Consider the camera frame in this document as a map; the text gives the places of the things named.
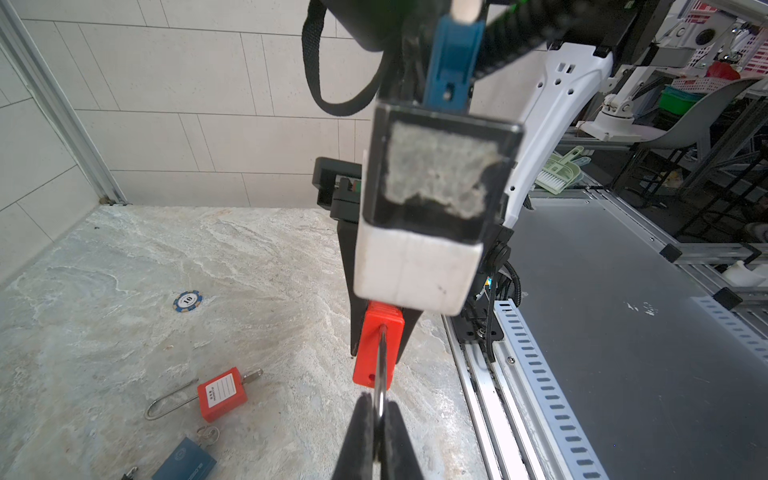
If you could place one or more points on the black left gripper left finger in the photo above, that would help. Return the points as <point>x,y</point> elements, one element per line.
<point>356,457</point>

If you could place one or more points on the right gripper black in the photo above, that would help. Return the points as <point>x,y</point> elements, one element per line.
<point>339,184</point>

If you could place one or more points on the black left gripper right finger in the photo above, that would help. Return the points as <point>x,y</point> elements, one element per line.
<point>397,457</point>

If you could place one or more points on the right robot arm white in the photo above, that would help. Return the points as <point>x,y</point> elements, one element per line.
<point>467,110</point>

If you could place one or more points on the red padlock with label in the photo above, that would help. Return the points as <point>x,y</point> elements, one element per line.
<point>216,397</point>

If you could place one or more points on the blue padlock right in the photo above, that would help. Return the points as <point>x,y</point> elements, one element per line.
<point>190,460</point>

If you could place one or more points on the green dustpan brush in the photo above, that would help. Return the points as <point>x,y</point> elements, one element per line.
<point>561,171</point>

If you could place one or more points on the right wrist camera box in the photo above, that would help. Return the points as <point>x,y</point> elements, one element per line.
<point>433,184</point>

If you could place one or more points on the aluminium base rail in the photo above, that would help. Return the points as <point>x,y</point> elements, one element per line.
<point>629,357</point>

